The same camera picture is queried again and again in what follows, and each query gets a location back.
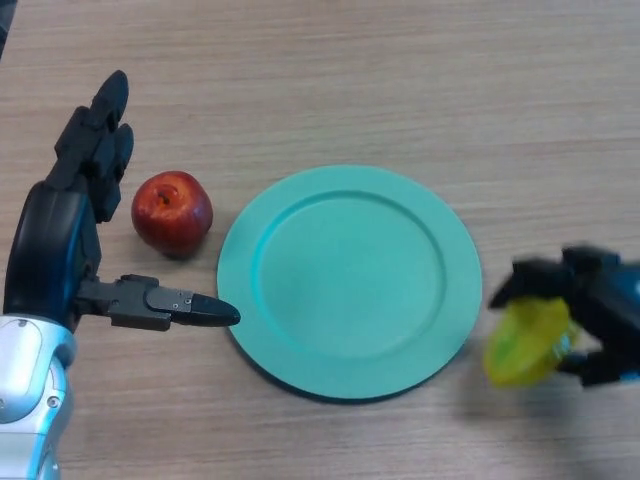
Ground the yellow starfruit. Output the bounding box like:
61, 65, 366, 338
482, 295, 584, 389

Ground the red apple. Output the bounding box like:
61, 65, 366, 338
131, 170, 215, 260

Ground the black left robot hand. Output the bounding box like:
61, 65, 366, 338
2, 69, 242, 334

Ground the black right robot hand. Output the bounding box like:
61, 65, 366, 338
488, 243, 640, 389

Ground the green round plate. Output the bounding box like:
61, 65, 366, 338
216, 166, 484, 404

